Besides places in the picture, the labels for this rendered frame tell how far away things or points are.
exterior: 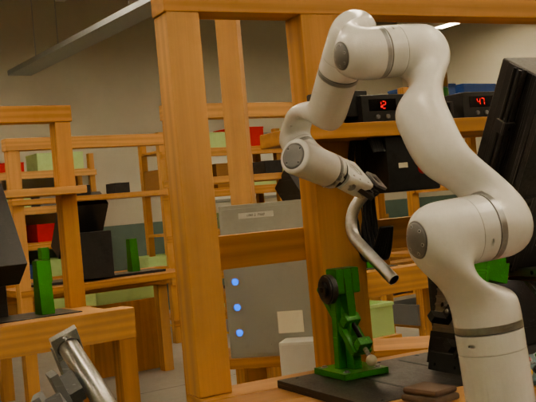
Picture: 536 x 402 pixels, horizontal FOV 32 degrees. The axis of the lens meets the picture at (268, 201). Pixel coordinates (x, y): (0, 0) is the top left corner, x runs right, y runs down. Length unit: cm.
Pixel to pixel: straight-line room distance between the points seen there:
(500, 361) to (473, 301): 11
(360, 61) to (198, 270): 82
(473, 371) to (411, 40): 62
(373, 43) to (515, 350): 61
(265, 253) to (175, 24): 65
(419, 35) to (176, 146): 78
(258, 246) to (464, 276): 101
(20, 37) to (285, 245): 1027
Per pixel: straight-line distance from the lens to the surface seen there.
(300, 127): 217
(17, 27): 1262
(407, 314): 770
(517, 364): 165
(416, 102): 171
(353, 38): 174
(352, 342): 233
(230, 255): 246
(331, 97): 199
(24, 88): 1249
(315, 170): 211
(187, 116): 233
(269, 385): 243
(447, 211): 158
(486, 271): 232
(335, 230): 250
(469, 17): 286
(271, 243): 251
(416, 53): 178
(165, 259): 967
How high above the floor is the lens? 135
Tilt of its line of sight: level
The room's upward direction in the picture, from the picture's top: 5 degrees counter-clockwise
